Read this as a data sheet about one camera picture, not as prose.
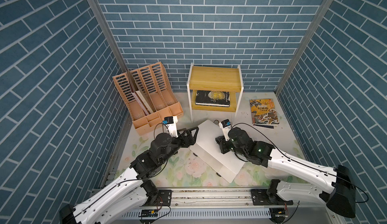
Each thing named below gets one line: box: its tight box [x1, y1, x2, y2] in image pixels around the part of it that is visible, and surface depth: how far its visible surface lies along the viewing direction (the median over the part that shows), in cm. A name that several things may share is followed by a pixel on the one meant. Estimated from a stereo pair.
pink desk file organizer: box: [112, 61, 184, 136], surface depth 104 cm
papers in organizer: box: [131, 90, 154, 116], surface depth 88 cm
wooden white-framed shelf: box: [186, 62, 244, 123], surface depth 89 cm
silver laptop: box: [189, 119, 246, 184], surface depth 70 cm
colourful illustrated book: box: [249, 98, 280, 125], surface depth 108 cm
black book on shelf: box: [195, 90, 231, 107], surface depth 96 cm
